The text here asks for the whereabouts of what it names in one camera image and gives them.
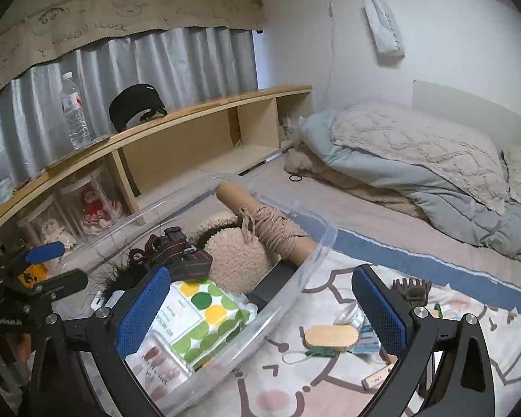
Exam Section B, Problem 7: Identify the red dress doll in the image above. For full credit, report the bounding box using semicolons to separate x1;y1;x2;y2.
82;186;123;235

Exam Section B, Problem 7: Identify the white plush doll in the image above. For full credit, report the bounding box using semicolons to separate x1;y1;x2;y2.
41;218;77;250

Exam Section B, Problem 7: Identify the fake nails clear box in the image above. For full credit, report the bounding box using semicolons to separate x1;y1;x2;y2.
125;330;192;409

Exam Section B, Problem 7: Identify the grey curtain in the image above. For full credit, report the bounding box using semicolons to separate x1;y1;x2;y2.
0;27;258;183

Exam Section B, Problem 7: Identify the black red striped strap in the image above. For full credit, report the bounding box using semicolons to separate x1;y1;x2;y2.
127;226;214;281

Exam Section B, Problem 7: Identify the clear plastic storage bin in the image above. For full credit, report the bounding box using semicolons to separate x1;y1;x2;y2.
55;176;337;416

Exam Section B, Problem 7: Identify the green dotted wipes pack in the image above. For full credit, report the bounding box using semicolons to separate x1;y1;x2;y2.
155;280;258;371

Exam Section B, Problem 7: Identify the white hanging bag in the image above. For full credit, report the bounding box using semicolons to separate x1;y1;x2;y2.
363;0;405;57

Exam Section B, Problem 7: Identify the wooden oval brush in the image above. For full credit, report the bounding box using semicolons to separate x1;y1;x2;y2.
304;325;358;352

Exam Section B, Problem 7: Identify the black sun visor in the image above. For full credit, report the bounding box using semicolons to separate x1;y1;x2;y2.
109;84;168;133

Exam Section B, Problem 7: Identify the grey blue duvet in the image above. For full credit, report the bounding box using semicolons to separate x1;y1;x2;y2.
298;110;521;262

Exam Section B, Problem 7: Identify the black rectangular box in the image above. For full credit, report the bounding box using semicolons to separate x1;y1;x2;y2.
246;260;298;312

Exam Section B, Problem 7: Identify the cartoon printed bed sheet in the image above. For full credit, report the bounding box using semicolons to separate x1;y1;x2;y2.
188;231;521;416

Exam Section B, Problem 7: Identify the beige quilted pillow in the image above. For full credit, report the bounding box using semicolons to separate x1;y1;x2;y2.
330;100;508;215

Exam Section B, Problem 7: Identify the white headboard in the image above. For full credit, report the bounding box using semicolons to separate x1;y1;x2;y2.
412;80;521;151

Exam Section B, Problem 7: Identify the brown hair claw clip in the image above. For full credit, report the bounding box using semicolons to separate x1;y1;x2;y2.
391;278;432;308

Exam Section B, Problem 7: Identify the beige fluffy plush hat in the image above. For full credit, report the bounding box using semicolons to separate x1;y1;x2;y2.
188;211;280;294

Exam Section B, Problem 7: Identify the wooden low shelf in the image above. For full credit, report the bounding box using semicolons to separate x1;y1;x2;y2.
0;86;312;226

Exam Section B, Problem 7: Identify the beige good luck valance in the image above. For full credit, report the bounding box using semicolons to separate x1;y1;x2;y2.
0;0;265;90

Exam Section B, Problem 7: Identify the cardboard tube with rope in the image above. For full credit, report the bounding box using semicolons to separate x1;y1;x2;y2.
216;181;317;267

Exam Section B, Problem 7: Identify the clear water bottle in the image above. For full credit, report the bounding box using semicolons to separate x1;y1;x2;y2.
60;72;91;150

